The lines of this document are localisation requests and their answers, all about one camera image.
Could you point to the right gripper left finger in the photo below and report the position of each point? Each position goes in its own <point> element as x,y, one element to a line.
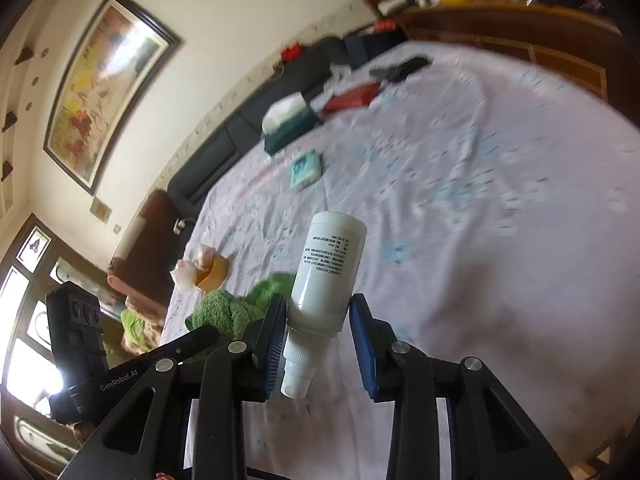
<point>185,420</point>

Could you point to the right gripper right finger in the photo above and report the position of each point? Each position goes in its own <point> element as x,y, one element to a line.
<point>491,436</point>

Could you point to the white spray bottle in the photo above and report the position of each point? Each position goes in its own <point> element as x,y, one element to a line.
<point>320,296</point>

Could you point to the green towel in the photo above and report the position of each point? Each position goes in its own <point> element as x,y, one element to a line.
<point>231,314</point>

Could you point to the white plastic bag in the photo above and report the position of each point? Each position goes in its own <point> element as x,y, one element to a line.
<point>187,273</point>

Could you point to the teal wet wipes pack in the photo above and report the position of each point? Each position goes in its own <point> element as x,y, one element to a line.
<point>306,169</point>

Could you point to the pink floral tablecloth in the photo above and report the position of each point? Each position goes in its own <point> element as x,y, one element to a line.
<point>502,208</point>

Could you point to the black sofa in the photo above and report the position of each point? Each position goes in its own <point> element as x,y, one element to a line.
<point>239,133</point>

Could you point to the dark green tissue box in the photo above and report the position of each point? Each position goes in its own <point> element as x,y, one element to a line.
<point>286,120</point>

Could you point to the red wallet pouch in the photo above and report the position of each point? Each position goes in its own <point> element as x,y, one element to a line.
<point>360,96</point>

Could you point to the red fabric on sofa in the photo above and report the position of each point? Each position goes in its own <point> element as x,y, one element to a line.
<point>290,53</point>

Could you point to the framed painting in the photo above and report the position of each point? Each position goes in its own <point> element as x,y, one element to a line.
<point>118,55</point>

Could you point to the wooden cabinet counter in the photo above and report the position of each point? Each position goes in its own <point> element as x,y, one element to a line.
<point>578,39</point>

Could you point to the white charger with cable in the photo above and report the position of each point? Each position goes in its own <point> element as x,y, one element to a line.
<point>181,224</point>

